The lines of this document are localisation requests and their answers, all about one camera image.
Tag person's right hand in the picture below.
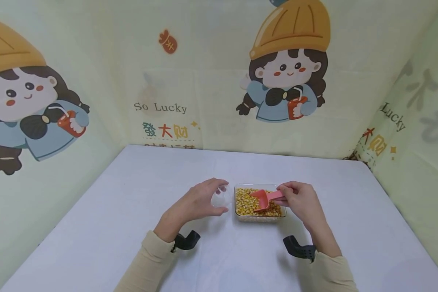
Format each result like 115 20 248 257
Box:
273 181 322 226

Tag person's left hand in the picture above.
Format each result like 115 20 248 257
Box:
163 178 230 232

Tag small clear plastic cup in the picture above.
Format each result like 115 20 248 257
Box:
210 185 232 208

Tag pink plastic scoop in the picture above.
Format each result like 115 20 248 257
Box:
250 189 285 212

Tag person's right forearm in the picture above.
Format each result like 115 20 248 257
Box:
307 217 358 292

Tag person's left forearm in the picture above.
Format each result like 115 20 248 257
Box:
114 219 187 292

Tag clear rectangular plastic container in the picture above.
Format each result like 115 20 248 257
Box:
234 184 288 223

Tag pile of yellow corn kernels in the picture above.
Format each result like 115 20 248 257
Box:
236 187 282 217

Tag black wrist band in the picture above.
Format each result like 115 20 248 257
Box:
172 230 201 253
283 235 317 263

